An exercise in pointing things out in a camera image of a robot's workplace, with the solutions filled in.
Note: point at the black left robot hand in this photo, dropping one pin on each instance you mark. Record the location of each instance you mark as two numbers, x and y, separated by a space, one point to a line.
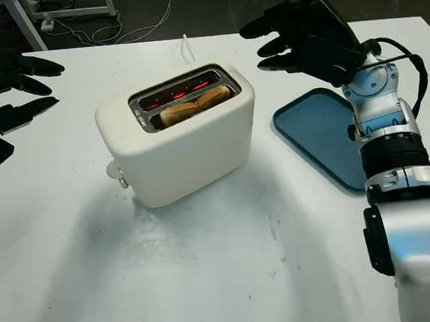
4 74

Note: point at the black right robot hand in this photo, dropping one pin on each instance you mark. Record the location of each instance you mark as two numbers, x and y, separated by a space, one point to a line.
326 15

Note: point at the browned toast slice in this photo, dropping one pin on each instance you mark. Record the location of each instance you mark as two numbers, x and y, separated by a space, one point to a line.
191 106

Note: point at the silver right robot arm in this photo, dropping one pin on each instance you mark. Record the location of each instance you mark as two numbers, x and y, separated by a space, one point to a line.
401 175

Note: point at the white toaster lever knob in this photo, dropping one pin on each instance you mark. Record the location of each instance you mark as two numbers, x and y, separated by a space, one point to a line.
115 171

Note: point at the cream white two-slot toaster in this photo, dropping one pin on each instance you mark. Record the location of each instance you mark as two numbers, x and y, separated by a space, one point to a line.
185 160

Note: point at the white power strip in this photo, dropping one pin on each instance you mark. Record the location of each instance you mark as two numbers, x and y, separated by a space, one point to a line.
47 25

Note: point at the dark blue plastic tray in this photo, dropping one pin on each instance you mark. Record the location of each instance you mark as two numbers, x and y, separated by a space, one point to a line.
314 137

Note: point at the white metal table frame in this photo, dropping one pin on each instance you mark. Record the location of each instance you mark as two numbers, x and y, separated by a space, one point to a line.
69 4

